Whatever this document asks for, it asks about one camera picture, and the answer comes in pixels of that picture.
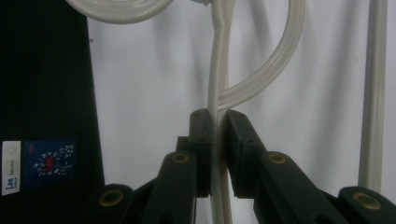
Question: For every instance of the white table sheet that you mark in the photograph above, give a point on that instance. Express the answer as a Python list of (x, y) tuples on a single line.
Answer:
[(149, 93)]

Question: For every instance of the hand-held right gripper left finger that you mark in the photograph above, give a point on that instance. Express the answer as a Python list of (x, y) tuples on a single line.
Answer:
[(202, 149)]

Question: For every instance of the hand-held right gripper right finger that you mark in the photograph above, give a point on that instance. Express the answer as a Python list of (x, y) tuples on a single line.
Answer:
[(246, 149)]

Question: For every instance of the black surface with blue label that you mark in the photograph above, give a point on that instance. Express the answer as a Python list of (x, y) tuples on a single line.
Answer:
[(43, 77)]

